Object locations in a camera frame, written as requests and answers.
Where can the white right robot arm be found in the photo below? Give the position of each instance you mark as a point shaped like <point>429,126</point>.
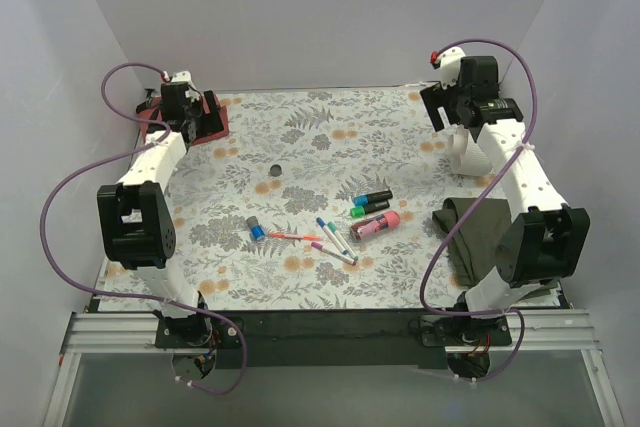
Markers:
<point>545,238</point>

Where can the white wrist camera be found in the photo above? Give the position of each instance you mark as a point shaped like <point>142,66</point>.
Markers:
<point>181,77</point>
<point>447,64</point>

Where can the green capped black highlighter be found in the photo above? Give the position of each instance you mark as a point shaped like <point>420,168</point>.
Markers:
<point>366,209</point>

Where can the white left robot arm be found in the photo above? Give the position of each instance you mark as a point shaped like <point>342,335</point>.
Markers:
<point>137,228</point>

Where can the aluminium front rail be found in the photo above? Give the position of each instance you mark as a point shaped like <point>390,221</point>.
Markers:
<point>334,368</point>

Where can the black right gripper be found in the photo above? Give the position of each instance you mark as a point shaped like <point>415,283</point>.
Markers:
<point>435,105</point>

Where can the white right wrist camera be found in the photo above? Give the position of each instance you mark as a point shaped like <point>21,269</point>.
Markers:
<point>447,64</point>

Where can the blue grey glue stick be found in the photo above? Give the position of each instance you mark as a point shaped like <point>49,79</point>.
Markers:
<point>255,228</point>

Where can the blue capped white marker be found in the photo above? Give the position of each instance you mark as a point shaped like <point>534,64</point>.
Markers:
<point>331,235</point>

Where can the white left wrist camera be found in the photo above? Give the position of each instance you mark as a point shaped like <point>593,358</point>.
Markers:
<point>181,77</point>

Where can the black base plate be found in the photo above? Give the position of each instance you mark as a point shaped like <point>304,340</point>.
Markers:
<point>401,337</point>

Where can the orange pen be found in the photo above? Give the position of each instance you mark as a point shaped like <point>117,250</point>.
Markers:
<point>292,236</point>

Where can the red folded cloth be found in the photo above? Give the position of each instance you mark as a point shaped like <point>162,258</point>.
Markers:
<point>213,125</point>

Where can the white divided round container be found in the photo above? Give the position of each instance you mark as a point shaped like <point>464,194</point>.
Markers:
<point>465,157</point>

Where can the blue capped black highlighter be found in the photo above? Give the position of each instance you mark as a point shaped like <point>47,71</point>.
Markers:
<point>369,198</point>

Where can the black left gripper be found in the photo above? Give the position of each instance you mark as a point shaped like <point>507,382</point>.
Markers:
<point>211,110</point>

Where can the pink capped white marker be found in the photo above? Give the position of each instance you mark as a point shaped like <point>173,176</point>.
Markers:
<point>342,257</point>

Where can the pink transparent pencil case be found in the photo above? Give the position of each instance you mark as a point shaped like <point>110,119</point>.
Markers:
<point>372,227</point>

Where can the olive green folded cloth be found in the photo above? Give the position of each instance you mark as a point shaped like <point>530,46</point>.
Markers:
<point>472,250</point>

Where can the small dark round cap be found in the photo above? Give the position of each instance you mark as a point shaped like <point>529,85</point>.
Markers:
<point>275,170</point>

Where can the teal capped white marker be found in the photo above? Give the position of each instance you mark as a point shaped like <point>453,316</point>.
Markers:
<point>351,252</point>

